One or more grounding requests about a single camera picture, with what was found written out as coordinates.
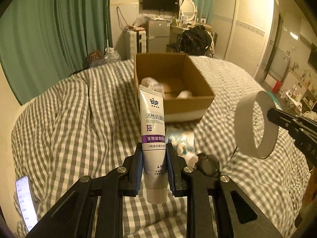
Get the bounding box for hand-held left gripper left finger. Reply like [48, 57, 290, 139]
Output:
[25, 143, 146, 238]

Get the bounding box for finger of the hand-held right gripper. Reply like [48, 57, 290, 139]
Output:
[267, 107, 307, 135]

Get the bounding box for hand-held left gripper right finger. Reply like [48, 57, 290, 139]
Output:
[165, 142, 283, 238]

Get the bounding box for grey tape roll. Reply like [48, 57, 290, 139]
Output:
[234, 91, 280, 160]

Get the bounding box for white toothpaste tube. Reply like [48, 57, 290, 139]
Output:
[138, 84, 169, 204]

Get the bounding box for cardboard box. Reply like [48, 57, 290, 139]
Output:
[133, 53, 215, 123]

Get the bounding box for red fire extinguisher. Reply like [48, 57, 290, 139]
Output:
[272, 79, 284, 94]

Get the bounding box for clear plastic packet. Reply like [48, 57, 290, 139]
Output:
[166, 126, 197, 164]

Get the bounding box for cluttered shelf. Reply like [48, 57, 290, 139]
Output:
[280, 62, 317, 116]

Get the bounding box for black round object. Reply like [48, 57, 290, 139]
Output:
[197, 154, 221, 178]

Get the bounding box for grey checked blanket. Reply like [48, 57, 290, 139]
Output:
[11, 55, 313, 238]

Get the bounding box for white round item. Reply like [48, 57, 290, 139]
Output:
[176, 90, 194, 99]

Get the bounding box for white plastic wrapped item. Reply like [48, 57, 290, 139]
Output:
[141, 77, 163, 93]

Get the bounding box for white wardrobe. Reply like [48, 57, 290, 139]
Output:
[212, 0, 276, 80]

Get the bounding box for smartphone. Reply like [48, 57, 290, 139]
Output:
[15, 175, 38, 232]

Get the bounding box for black bag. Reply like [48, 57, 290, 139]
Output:
[177, 25, 214, 56]

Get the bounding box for clear water jug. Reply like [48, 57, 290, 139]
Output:
[103, 47, 121, 65]

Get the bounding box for white storage crates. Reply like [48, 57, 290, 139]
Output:
[124, 28, 146, 60]

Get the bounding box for grey mini fridge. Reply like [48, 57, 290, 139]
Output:
[146, 20, 171, 54]

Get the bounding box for white oval mirror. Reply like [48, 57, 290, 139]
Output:
[179, 0, 198, 23]

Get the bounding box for black television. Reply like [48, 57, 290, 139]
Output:
[143, 0, 181, 13]

